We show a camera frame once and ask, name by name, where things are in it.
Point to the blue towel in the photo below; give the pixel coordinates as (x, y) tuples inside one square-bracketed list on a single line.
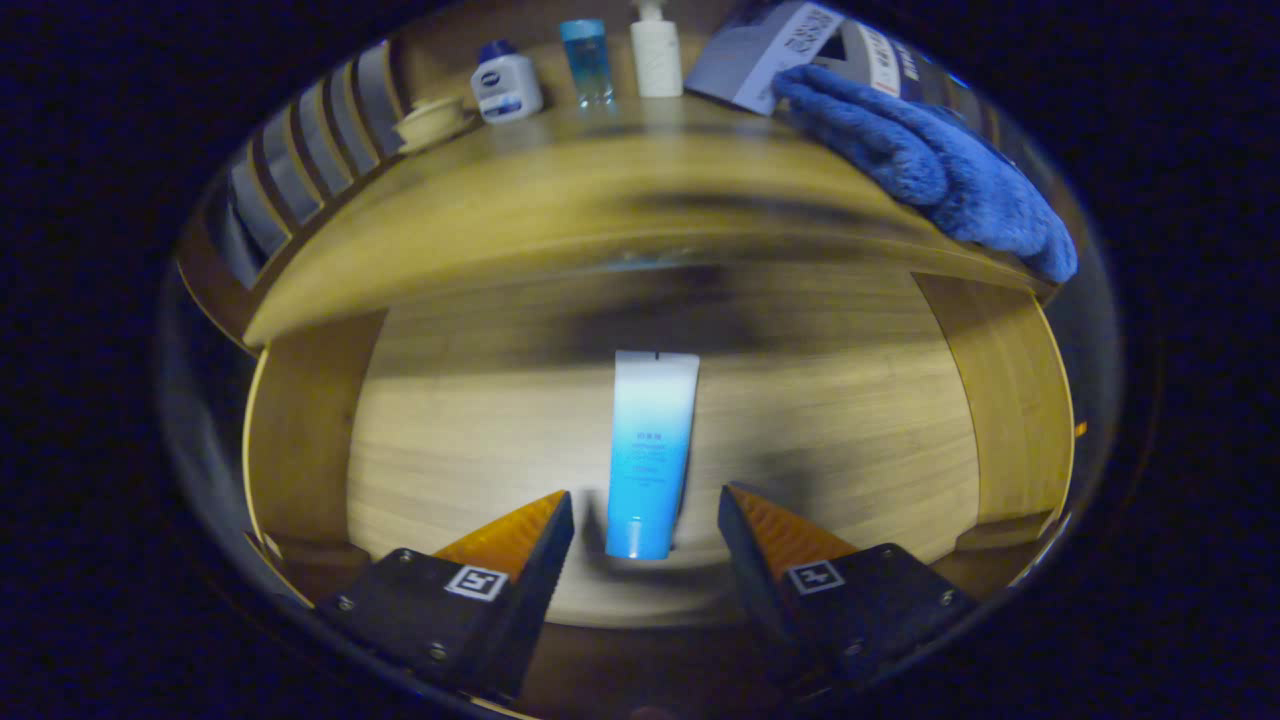
[(930, 160)]

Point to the blue and white tube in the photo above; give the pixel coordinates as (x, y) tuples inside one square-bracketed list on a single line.
[(650, 450)]

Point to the white bottle with blue cap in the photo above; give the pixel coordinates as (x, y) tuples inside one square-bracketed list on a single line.
[(505, 88)]

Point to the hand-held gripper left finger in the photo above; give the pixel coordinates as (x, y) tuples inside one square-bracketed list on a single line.
[(530, 590)]

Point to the white pump bottle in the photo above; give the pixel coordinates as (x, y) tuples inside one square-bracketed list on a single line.
[(656, 55)]

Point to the white book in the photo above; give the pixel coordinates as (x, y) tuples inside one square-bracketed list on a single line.
[(880, 55)]

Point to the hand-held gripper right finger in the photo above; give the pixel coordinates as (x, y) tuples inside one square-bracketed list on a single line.
[(760, 580)]

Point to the grey-blue book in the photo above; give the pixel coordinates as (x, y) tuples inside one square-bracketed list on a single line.
[(760, 50)]

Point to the wooden countertop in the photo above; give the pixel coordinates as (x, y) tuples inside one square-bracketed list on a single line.
[(600, 190)]

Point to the beige lidded teacup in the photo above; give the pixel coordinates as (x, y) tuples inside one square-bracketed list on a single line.
[(432, 120)]

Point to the dark blue book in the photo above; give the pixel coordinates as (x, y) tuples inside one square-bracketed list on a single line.
[(930, 80)]

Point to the wooden drawer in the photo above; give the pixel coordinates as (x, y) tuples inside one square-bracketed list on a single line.
[(480, 450)]

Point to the clear blue bottle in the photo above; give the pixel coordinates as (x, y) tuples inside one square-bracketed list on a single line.
[(587, 60)]

